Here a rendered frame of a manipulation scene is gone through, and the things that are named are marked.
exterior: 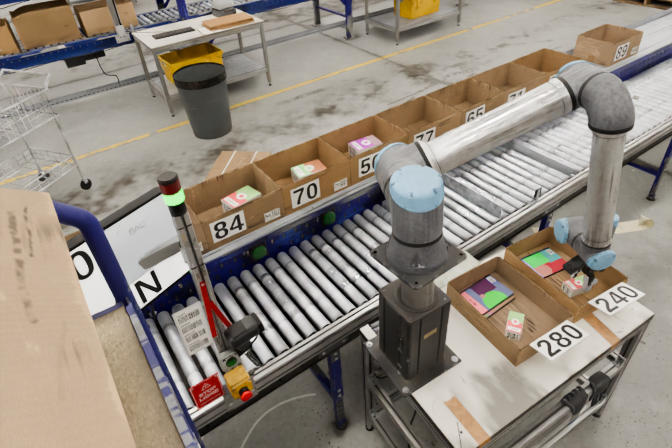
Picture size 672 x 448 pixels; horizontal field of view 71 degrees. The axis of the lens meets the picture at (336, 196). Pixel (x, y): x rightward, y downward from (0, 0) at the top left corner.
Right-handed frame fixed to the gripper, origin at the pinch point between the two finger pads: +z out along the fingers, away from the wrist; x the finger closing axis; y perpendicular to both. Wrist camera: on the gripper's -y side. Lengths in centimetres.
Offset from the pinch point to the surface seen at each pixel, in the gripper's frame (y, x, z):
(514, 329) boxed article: -37.6, -10.1, -1.3
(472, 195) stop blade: -5, 71, 1
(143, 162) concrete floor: -193, 326, 78
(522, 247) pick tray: -7.6, 25.9, -1.4
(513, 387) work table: -50, -27, 4
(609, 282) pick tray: 14.0, -2.8, 1.5
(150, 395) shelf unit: -143, -57, -95
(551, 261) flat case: 0.8, 16.2, 1.7
